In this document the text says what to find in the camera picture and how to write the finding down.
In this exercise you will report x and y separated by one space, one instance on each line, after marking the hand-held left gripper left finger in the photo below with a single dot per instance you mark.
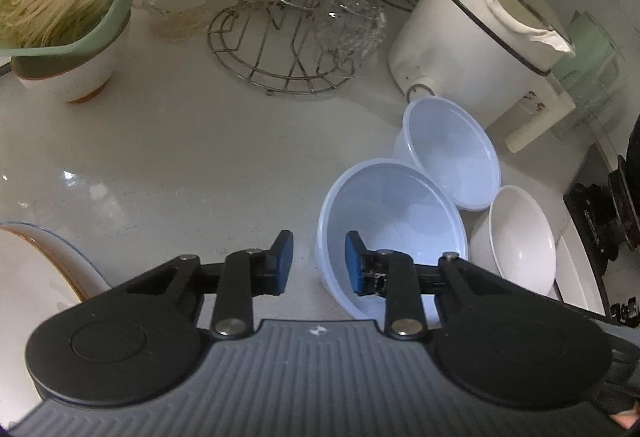
282 262

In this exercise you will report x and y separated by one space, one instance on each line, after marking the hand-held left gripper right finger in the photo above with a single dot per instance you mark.
355 267

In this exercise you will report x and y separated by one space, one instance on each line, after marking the large light blue bowl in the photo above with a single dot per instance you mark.
400 212

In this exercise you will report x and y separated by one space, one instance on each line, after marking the white plate with grey leaves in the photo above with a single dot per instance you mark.
25 287

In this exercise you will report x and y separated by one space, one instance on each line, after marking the small light blue bowl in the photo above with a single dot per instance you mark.
452 152

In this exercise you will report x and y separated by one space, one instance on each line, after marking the plain white bowl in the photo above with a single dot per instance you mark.
522 239

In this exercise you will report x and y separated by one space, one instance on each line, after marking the white electric cooker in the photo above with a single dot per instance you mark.
450 47

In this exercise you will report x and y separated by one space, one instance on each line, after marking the upturned cut glass cup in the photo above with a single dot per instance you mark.
352 17

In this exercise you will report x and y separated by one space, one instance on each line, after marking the black gas stove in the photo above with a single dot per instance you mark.
600 217

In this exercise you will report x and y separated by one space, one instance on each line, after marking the white bowl with red base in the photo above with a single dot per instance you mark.
85 77

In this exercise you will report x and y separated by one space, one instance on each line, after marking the green electric kettle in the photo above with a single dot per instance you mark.
595 72

